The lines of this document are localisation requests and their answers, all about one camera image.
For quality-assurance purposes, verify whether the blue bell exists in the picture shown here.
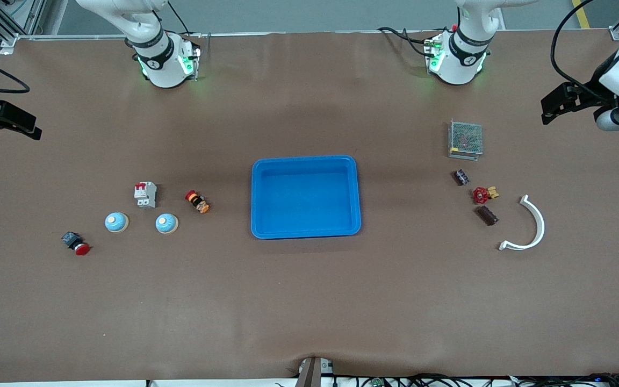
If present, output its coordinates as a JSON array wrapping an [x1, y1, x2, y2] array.
[[104, 212, 129, 233], [155, 213, 179, 235]]

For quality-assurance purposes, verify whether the blue plastic tray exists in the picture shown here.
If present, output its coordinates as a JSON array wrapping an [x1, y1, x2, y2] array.
[[250, 155, 362, 240]]

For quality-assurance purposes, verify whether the metal mesh power supply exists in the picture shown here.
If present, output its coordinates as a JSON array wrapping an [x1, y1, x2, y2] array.
[[448, 119, 484, 161]]

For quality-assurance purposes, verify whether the white curved pipe clamp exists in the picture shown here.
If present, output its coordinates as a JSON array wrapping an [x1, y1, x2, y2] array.
[[498, 195, 546, 252]]

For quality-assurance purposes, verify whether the brass valve red handwheel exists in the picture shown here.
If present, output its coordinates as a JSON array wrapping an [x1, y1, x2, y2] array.
[[472, 186, 500, 205]]

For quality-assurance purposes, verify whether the red mushroom push button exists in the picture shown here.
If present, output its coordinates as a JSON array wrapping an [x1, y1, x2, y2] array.
[[61, 231, 91, 256]]

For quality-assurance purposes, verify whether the orange black emergency button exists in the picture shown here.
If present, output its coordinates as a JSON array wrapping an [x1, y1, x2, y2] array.
[[184, 190, 211, 214]]

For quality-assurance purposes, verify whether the white circuit breaker red switch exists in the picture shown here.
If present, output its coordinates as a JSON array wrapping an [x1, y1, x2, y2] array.
[[134, 181, 158, 209]]

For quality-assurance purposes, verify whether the black base cable bundle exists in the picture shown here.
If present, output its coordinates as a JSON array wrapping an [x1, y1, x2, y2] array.
[[378, 26, 434, 59]]

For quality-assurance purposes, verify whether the thin black base cable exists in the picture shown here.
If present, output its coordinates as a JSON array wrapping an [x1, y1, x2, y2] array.
[[165, 0, 192, 37]]

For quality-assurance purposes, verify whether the brown grey camera mount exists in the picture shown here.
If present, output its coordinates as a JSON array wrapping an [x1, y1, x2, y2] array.
[[294, 356, 335, 387]]

